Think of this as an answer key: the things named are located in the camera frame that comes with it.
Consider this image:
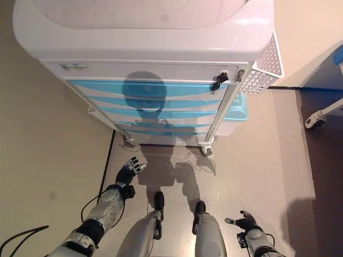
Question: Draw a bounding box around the white perforated side basket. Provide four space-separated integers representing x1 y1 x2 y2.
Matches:
237 27 285 95

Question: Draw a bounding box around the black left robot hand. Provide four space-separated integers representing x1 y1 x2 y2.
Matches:
115 157 147 188

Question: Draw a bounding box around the white hospital bed frame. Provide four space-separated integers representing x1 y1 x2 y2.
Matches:
269 40 343 118

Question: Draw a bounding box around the silver robot leg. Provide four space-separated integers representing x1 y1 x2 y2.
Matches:
192 200 229 257
115 191 165 257

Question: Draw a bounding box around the white top drawer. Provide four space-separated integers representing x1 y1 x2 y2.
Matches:
48 62 240 85

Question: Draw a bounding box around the white cart caster wheel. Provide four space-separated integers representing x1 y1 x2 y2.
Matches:
198 142 214 156
122 133 140 147

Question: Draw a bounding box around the blue white drawer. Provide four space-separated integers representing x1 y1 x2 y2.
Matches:
98 105 219 122
65 79 230 102
114 120 212 138
85 94 225 111

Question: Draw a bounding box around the black key bunch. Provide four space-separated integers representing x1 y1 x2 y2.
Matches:
210 71 229 95

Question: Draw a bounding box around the white bed caster wheel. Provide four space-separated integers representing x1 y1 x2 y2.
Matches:
304 111 326 131

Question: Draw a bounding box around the silver left robot leg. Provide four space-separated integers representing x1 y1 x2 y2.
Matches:
115 191 165 257

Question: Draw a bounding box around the silver right robot leg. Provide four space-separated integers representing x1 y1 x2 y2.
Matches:
192 200 229 257

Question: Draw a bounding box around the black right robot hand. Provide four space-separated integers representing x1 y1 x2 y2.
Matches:
224 210 259 232

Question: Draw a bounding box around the white medical cart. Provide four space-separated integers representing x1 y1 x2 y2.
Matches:
12 0 285 156

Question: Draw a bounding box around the drawer label sticker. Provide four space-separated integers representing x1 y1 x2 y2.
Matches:
59 63 89 71

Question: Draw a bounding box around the black cable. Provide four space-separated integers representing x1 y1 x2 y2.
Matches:
0 225 50 250

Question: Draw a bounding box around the light blue waste bin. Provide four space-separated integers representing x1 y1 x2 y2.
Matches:
215 92 250 137

